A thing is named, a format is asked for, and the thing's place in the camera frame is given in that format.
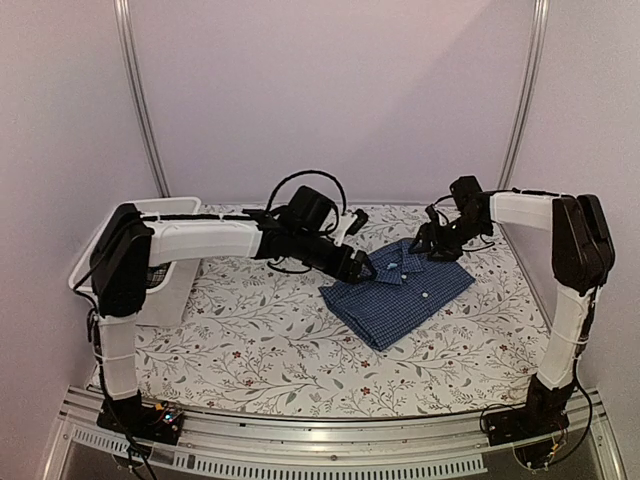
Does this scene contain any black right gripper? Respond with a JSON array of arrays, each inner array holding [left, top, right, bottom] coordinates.
[[408, 214, 491, 262]]

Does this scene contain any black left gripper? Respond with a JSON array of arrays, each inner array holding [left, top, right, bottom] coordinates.
[[292, 229, 379, 286]]

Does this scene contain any blue plaid button shirt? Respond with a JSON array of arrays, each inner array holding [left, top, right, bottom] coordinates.
[[319, 239, 475, 351]]

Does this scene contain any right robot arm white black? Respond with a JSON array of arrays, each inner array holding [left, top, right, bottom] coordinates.
[[409, 176, 615, 436]]

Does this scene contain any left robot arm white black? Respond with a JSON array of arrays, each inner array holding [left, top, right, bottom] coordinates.
[[86, 198, 376, 434]]

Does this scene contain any white plastic laundry bin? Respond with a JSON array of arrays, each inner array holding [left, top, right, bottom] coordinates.
[[68, 196, 201, 328]]

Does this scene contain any black white plaid garment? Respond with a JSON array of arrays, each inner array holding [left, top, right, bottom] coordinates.
[[146, 265, 169, 290]]

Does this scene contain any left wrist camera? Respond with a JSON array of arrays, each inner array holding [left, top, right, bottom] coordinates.
[[264, 169, 369, 246]]

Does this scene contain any right aluminium frame post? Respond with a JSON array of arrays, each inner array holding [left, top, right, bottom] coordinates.
[[498, 0, 550, 189]]

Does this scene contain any aluminium frame post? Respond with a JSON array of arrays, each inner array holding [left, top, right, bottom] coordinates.
[[113, 0, 171, 198], [498, 0, 550, 189]]

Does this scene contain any aluminium front rail base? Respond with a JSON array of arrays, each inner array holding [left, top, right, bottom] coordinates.
[[41, 387, 627, 479]]

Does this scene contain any left aluminium frame post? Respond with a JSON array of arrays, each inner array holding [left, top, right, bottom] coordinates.
[[113, 0, 171, 198]]

